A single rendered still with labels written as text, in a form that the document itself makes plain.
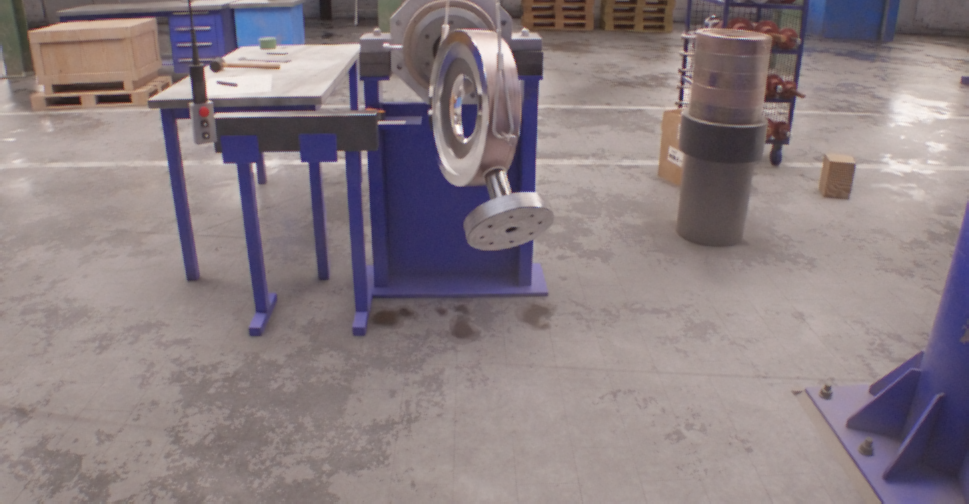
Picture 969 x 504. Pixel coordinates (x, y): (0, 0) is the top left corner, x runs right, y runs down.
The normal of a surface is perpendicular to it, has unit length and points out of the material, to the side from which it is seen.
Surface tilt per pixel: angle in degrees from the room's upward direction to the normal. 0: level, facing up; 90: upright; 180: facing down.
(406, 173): 90
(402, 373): 0
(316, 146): 90
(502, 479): 0
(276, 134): 90
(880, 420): 90
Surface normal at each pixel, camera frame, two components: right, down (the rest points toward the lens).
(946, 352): -0.97, 0.09
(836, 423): 0.01, -0.92
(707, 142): -0.64, 0.29
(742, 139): 0.10, 0.39
